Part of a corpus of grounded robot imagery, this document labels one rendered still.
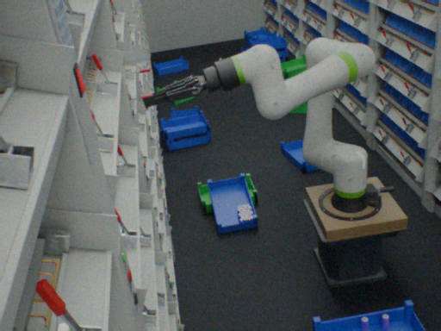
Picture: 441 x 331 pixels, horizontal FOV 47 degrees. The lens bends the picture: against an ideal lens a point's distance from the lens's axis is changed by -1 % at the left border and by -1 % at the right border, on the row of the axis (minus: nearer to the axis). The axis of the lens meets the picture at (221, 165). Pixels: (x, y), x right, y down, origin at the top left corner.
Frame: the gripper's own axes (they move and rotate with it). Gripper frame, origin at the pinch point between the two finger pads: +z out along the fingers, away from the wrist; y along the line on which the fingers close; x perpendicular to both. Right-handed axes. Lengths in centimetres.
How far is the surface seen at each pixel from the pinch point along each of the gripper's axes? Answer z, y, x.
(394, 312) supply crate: -48, -45, -71
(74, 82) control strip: -1, -95, 39
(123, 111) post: 6.1, -27.4, 9.5
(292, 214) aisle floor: -39, 63, -106
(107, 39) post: 3.0, -27.5, 27.7
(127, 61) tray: 8.1, 42.3, 2.1
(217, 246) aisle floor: 2, 48, -99
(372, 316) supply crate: -41, -45, -70
